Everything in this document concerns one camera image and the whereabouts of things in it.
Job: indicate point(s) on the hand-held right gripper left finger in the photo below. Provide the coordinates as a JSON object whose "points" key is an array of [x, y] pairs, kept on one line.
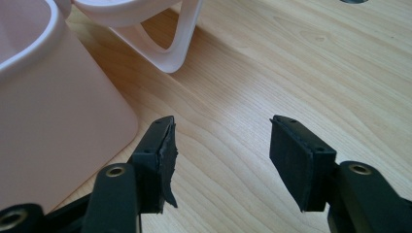
{"points": [[155, 168]]}

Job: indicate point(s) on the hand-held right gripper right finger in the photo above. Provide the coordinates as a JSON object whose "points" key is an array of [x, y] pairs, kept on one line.
{"points": [[299, 161]]}

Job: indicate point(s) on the pink plastic cup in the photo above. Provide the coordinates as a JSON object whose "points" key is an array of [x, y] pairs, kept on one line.
{"points": [[55, 123]]}

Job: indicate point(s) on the dark round object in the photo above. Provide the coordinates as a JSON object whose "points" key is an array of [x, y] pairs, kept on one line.
{"points": [[353, 1]]}

